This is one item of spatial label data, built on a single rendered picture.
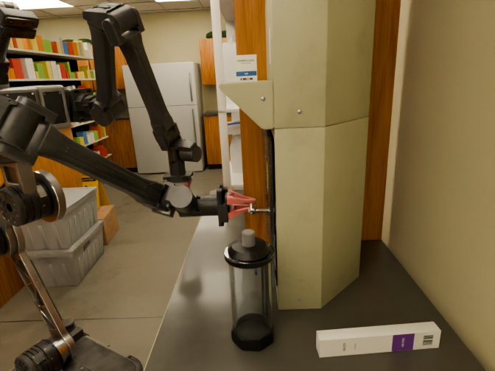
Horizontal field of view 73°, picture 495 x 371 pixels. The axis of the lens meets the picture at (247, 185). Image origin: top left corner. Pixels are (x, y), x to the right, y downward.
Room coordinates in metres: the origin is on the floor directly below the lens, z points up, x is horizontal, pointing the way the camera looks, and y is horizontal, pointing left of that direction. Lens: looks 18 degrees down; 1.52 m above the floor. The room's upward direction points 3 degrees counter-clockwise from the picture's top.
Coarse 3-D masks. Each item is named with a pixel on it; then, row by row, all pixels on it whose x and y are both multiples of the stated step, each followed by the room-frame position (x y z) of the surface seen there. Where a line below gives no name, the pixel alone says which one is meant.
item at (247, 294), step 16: (240, 272) 0.61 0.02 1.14; (256, 272) 0.60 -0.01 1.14; (240, 288) 0.61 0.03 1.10; (256, 288) 0.60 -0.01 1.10; (240, 304) 0.61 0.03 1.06; (256, 304) 0.60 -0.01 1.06; (240, 320) 0.61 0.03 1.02; (256, 320) 0.60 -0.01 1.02; (272, 320) 0.64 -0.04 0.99; (240, 336) 0.61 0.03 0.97; (256, 336) 0.60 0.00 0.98
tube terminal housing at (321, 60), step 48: (288, 0) 0.73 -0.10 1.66; (336, 0) 0.75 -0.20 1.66; (288, 48) 0.73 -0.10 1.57; (336, 48) 0.76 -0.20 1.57; (288, 96) 0.73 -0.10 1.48; (336, 96) 0.76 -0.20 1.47; (288, 144) 0.73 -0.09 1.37; (336, 144) 0.76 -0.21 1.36; (288, 192) 0.73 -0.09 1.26; (336, 192) 0.77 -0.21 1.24; (288, 240) 0.73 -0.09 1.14; (336, 240) 0.78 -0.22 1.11; (288, 288) 0.73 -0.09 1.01; (336, 288) 0.78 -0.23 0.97
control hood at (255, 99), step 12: (228, 84) 0.74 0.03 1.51; (240, 84) 0.74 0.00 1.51; (252, 84) 0.74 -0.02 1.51; (264, 84) 0.74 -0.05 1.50; (228, 96) 0.74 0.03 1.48; (240, 96) 0.74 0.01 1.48; (252, 96) 0.74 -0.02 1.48; (264, 96) 0.74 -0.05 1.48; (240, 108) 0.74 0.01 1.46; (252, 108) 0.74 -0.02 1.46; (264, 108) 0.74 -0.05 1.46; (264, 120) 0.74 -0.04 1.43
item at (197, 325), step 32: (192, 256) 1.04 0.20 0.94; (384, 256) 0.98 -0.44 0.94; (192, 288) 0.85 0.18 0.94; (224, 288) 0.84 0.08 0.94; (352, 288) 0.81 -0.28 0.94; (384, 288) 0.81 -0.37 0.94; (416, 288) 0.80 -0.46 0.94; (192, 320) 0.71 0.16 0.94; (224, 320) 0.71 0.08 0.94; (288, 320) 0.69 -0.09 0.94; (320, 320) 0.69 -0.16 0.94; (352, 320) 0.68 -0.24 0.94; (384, 320) 0.68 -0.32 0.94; (416, 320) 0.67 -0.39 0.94; (160, 352) 0.61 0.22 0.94; (192, 352) 0.61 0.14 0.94; (224, 352) 0.60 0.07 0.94; (256, 352) 0.60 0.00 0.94; (288, 352) 0.59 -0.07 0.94; (384, 352) 0.58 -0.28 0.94; (416, 352) 0.58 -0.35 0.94; (448, 352) 0.57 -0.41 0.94
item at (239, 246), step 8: (248, 232) 0.64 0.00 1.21; (240, 240) 0.67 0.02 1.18; (248, 240) 0.63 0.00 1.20; (256, 240) 0.67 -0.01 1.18; (232, 248) 0.64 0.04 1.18; (240, 248) 0.63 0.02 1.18; (248, 248) 0.63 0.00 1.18; (256, 248) 0.63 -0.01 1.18; (264, 248) 0.63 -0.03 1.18; (232, 256) 0.62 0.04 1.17; (240, 256) 0.61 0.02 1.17; (248, 256) 0.61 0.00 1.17; (256, 256) 0.61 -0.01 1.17; (264, 256) 0.62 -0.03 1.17
